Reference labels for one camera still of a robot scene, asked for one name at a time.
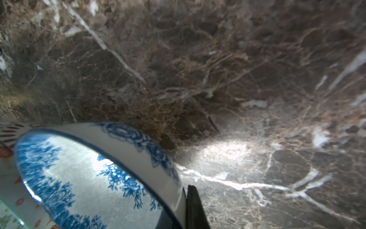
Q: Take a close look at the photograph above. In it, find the white green-patterned bowl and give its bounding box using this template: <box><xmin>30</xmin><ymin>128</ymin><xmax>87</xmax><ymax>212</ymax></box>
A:
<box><xmin>1</xmin><ymin>147</ymin><xmax>58</xmax><ymax>229</ymax></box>

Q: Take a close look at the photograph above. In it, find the blue floral bowl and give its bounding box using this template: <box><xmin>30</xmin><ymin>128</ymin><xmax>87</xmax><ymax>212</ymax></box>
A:
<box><xmin>15</xmin><ymin>122</ymin><xmax>186</xmax><ymax>229</ymax></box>

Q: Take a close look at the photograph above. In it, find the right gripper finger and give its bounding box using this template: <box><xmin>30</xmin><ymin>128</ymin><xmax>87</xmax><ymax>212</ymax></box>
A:
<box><xmin>186</xmin><ymin>185</ymin><xmax>210</xmax><ymax>229</ymax></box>

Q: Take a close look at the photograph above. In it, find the white red-patterned bowl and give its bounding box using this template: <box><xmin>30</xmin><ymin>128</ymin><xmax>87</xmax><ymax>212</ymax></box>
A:
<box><xmin>0</xmin><ymin>121</ymin><xmax>42</xmax><ymax>159</ymax></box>

